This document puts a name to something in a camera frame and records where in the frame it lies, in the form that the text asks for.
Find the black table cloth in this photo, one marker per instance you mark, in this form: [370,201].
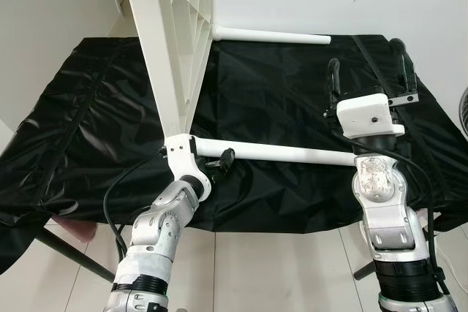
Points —
[278,93]

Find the white standing fan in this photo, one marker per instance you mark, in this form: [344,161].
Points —
[463,111]

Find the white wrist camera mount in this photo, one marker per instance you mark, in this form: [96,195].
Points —
[179,158]
[369,115]

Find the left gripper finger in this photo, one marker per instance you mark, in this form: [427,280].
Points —
[227,158]

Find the white plastic table top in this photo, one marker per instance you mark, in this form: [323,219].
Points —
[164,56]

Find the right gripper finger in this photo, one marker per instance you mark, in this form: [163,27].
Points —
[404,67]
[335,82]

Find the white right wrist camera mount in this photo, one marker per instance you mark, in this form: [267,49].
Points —
[369,115]

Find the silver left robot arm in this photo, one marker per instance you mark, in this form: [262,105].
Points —
[161,231]

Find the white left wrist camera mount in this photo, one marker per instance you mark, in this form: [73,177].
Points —
[179,158]

